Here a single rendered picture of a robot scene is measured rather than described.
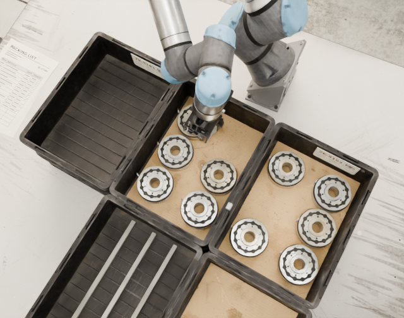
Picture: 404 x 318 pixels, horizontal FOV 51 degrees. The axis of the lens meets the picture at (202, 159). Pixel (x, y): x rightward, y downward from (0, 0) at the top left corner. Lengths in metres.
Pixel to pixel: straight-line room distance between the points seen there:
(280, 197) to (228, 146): 0.21
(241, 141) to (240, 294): 0.43
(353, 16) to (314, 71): 1.10
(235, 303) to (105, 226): 0.41
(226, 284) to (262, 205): 0.24
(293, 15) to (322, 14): 1.42
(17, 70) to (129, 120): 0.52
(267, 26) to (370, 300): 0.83
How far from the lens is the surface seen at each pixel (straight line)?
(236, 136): 1.26
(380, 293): 1.39
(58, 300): 1.25
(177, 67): 1.06
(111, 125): 1.31
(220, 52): 0.96
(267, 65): 1.29
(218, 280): 1.18
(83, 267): 1.23
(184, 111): 1.26
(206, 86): 0.90
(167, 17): 1.07
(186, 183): 1.22
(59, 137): 1.34
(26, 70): 1.64
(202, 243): 1.08
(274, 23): 1.15
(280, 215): 1.21
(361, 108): 1.51
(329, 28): 2.51
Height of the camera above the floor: 2.01
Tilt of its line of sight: 72 degrees down
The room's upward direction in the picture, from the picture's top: 6 degrees counter-clockwise
